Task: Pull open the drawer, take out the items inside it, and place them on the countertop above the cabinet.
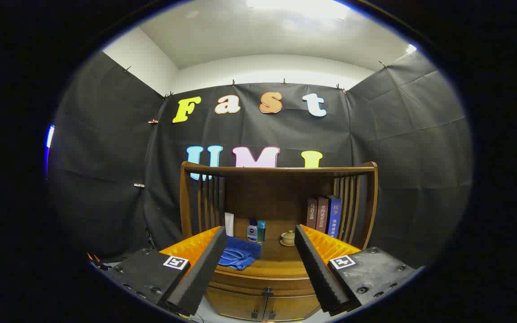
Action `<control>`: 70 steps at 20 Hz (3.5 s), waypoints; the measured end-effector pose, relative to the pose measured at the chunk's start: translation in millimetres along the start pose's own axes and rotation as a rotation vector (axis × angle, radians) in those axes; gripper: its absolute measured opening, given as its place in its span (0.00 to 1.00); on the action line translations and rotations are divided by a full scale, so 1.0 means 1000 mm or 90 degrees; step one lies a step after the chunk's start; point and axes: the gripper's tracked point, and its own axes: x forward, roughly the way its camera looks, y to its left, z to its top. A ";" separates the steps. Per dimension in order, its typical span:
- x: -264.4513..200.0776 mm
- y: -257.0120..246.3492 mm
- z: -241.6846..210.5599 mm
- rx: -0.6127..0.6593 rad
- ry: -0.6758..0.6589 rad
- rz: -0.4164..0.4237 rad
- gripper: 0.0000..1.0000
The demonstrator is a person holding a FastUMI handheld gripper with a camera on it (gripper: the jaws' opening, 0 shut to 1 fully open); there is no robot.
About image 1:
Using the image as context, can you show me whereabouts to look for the wooden countertop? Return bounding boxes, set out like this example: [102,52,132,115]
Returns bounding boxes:
[214,219,326,279]

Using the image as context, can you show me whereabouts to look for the blue book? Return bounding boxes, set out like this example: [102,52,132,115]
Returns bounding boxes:
[326,195,342,240]

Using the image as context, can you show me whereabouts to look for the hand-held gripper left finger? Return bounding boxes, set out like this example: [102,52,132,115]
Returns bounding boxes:
[101,226,228,317]

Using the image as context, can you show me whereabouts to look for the blue towel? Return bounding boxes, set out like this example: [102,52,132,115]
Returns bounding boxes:
[218,236,262,271]

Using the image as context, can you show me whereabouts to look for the wooden cabinet door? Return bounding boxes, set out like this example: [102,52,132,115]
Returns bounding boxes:
[205,287,267,321]
[265,294,322,321]

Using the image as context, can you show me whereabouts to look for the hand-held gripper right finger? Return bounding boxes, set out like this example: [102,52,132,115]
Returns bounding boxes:
[294,224,421,317]

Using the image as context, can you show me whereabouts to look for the wooden cabinet with slatted hutch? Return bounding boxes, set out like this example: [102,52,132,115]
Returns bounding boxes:
[180,161,378,322]

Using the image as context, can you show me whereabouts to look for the reddish brown book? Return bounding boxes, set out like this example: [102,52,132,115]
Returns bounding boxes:
[316,196,330,235]

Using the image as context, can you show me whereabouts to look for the wooden drawer with black knob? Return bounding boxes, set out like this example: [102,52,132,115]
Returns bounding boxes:
[207,269,318,297]

